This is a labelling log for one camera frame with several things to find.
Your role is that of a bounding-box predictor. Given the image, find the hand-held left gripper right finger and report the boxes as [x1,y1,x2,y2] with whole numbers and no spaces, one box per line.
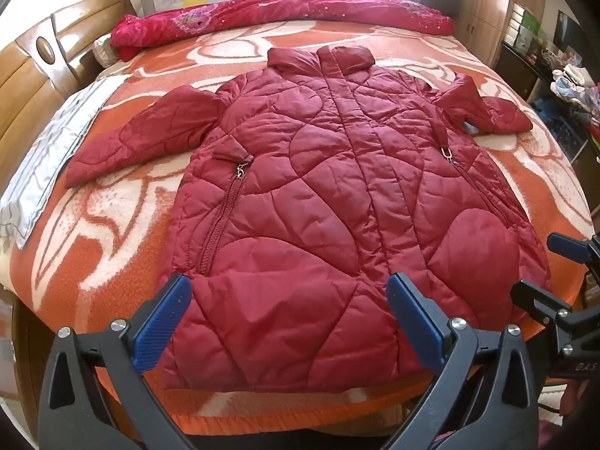
[382,272,545,450]

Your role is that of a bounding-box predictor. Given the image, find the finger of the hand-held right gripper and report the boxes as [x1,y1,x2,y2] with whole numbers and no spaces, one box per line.
[510,280,579,331]
[547,232,600,269]

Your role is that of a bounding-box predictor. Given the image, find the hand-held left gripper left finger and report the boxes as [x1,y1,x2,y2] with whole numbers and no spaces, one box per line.
[37,273,198,450]

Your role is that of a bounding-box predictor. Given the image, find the red quilted jacket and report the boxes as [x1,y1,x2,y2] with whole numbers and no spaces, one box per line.
[63,44,553,392]

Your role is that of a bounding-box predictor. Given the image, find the pile of pale clothes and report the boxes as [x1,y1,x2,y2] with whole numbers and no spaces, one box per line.
[550,63,600,105]

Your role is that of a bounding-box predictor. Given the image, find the orange white patterned blanket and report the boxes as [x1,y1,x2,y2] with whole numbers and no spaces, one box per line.
[9,18,596,438]

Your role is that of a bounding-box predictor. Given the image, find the dark cluttered side table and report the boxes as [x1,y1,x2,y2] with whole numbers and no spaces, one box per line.
[496,40,600,166]

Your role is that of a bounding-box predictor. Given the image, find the grey white bed pad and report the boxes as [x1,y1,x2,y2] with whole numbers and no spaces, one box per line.
[0,72,128,250]

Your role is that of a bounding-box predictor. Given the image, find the green white boxes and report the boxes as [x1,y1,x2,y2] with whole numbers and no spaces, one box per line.
[507,2,545,53]

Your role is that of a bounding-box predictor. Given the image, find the wooden wardrobe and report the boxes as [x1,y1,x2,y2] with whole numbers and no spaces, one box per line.
[452,0,550,70]

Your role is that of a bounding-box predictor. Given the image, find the wooden headboard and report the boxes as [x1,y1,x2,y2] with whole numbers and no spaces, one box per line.
[0,0,140,198]

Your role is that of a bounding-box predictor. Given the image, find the small white pillow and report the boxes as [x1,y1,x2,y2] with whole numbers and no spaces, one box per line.
[93,33,119,67]

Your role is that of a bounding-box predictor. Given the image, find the red floral rolled quilt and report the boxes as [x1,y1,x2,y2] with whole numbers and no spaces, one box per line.
[110,0,455,63]

